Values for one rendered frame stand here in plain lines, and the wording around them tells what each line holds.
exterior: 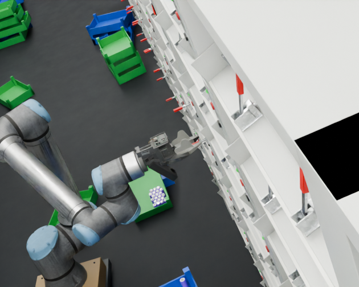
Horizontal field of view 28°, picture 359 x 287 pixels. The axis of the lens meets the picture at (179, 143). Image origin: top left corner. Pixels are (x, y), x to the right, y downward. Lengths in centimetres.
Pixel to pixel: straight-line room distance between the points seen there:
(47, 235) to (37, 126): 53
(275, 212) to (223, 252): 193
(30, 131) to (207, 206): 106
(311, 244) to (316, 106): 27
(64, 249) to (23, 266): 64
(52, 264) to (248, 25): 232
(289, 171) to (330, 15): 27
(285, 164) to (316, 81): 32
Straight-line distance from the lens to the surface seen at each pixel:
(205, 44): 124
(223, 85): 123
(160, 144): 233
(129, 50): 465
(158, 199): 347
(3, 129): 270
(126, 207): 241
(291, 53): 75
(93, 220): 238
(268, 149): 105
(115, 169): 235
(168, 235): 337
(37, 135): 277
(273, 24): 82
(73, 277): 313
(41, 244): 303
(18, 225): 394
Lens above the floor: 214
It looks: 33 degrees down
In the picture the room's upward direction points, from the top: 23 degrees counter-clockwise
